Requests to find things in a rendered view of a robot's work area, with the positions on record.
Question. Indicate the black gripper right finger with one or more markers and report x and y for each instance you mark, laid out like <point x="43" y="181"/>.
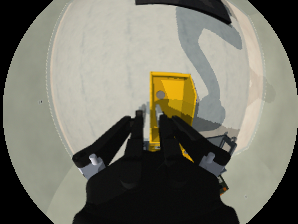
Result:
<point x="201" y="151"/>

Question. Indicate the dark green case with orange latches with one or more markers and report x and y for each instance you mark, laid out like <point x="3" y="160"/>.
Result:
<point x="223" y="185"/>

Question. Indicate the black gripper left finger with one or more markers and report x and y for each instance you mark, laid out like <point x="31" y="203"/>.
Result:
<point x="98" y="155"/>

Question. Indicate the grey metal shelf rack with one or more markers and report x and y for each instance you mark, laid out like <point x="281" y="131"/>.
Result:
<point x="216" y="140"/>

